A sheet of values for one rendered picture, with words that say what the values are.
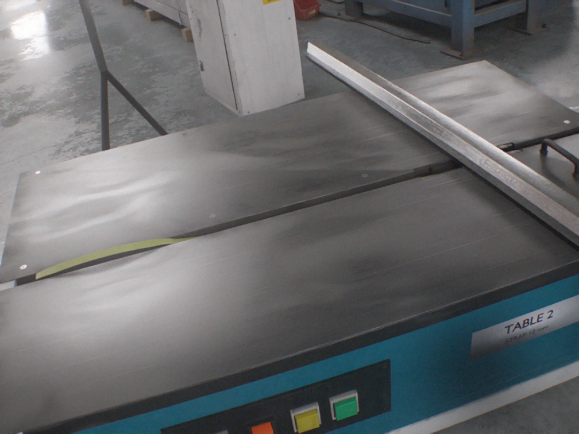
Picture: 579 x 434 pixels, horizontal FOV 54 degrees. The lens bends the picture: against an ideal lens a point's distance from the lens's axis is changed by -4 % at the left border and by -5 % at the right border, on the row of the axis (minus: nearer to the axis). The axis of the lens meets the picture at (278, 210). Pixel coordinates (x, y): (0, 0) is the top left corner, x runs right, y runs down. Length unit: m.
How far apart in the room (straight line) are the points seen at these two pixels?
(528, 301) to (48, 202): 0.69
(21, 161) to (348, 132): 2.26
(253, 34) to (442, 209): 2.04
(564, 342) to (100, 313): 0.57
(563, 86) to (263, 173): 2.30
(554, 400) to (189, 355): 1.06
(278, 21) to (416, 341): 2.24
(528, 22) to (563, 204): 3.01
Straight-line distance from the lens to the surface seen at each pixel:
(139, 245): 0.77
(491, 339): 0.71
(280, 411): 0.65
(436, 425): 0.79
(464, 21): 3.30
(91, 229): 0.84
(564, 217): 0.74
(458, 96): 1.06
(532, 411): 1.48
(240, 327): 0.62
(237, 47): 2.68
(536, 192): 0.77
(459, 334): 0.68
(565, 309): 0.76
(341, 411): 0.66
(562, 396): 1.52
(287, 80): 2.85
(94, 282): 0.74
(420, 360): 0.68
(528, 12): 3.70
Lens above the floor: 1.17
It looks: 34 degrees down
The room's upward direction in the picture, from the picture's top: 9 degrees counter-clockwise
